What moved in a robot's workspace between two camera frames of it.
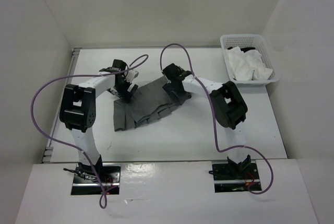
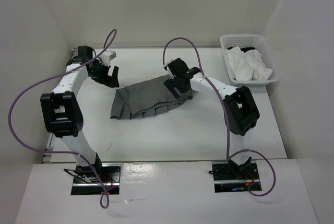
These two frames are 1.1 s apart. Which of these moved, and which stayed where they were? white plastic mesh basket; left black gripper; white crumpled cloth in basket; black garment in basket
Moved: left black gripper
Stayed: white crumpled cloth in basket; black garment in basket; white plastic mesh basket
